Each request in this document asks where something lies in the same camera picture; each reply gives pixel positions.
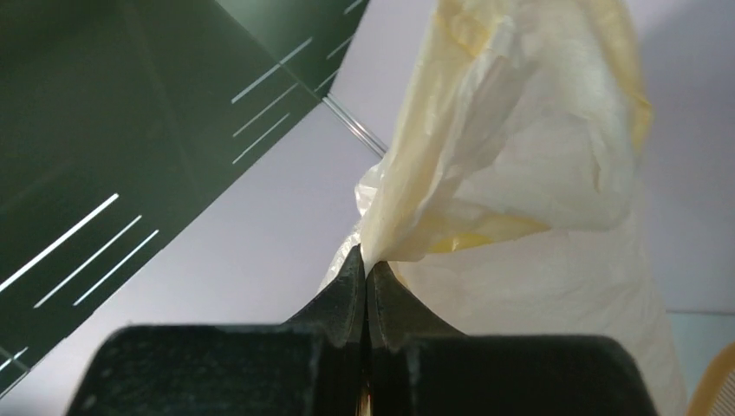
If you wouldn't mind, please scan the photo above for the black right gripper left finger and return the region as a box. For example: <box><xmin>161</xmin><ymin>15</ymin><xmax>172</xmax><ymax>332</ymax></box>
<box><xmin>68</xmin><ymin>247</ymin><xmax>365</xmax><ymax>415</ymax></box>

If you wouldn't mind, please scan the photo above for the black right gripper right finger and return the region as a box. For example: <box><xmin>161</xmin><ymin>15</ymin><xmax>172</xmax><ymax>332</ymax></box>
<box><xmin>366</xmin><ymin>263</ymin><xmax>655</xmax><ymax>415</ymax></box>

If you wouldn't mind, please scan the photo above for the translucent cream trash bag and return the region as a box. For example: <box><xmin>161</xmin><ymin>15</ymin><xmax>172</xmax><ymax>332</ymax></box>
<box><xmin>324</xmin><ymin>1</ymin><xmax>686</xmax><ymax>415</ymax></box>

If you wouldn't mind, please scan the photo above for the orange slotted plastic trash bin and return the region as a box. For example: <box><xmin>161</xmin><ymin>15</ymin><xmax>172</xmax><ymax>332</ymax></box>
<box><xmin>686</xmin><ymin>343</ymin><xmax>734</xmax><ymax>416</ymax></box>

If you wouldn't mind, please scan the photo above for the dark ceiling panel with lights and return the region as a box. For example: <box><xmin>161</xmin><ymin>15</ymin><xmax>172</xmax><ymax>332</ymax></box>
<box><xmin>1</xmin><ymin>1</ymin><xmax>368</xmax><ymax>393</ymax></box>

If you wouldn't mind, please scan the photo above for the aluminium frame post left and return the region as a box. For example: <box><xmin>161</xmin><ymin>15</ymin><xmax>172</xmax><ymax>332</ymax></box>
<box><xmin>322</xmin><ymin>93</ymin><xmax>387</xmax><ymax>158</ymax></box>

